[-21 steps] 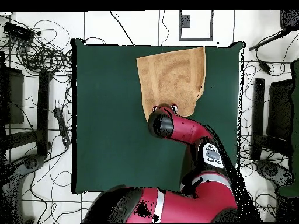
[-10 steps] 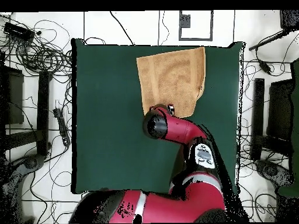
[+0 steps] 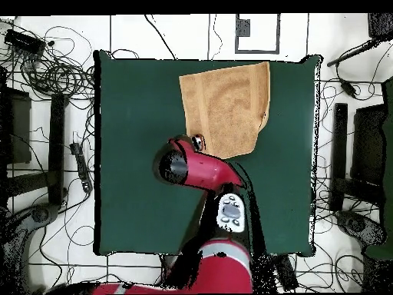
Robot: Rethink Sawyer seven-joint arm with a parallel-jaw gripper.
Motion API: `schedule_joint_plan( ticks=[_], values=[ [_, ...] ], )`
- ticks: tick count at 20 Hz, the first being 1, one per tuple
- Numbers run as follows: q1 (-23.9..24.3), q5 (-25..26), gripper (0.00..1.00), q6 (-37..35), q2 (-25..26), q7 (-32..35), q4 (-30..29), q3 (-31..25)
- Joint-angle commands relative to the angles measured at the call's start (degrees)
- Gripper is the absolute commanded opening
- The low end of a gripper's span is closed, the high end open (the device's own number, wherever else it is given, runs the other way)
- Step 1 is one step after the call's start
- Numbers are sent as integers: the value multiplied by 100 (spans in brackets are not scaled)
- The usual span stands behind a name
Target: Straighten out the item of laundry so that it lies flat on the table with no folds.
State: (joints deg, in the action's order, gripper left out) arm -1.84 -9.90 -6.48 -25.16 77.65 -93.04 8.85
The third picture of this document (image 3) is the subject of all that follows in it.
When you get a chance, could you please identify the yellow-orange terry towel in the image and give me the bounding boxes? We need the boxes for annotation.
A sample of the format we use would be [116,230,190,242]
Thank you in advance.
[178,60,272,160]

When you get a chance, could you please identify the dark flat panel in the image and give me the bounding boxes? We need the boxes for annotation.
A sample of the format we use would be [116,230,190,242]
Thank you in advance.
[350,103,387,187]
[0,86,32,165]

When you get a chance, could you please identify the dark green tablecloth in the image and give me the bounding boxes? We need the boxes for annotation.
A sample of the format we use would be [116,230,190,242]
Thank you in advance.
[93,49,323,257]

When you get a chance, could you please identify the black power strip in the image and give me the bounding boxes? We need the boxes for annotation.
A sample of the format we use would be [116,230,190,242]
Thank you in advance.
[69,141,94,194]

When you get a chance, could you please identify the black stand leg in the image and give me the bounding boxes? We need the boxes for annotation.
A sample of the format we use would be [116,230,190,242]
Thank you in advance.
[47,92,67,206]
[329,102,349,212]

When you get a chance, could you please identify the black rectangular device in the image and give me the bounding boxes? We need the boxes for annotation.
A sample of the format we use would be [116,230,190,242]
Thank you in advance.
[274,254,300,293]

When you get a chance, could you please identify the grey chair base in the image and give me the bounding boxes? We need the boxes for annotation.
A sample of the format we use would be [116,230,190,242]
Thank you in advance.
[335,209,387,248]
[0,202,60,295]

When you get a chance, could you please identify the black power adapter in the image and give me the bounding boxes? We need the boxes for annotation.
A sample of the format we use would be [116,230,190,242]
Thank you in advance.
[339,78,358,99]

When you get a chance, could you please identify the black tripod rod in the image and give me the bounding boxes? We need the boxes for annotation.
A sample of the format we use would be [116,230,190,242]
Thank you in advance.
[325,38,383,68]

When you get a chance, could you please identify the black electronics box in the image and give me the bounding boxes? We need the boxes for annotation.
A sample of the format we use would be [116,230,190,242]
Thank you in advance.
[4,28,47,57]

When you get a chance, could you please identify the dark green fabric object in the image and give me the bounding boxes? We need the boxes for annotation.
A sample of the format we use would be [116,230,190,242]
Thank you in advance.
[364,74,393,262]

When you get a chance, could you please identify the black speckled box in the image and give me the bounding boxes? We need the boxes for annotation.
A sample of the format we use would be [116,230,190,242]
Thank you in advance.
[367,12,393,40]

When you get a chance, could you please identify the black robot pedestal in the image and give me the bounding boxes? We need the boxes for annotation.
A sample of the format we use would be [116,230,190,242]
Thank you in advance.
[160,254,182,290]

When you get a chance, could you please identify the grey rectangular frame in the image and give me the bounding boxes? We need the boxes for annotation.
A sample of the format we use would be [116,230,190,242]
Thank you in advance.
[234,12,282,55]

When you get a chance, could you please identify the tangled black cables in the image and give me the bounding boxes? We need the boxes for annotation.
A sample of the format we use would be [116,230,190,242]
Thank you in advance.
[0,18,96,102]

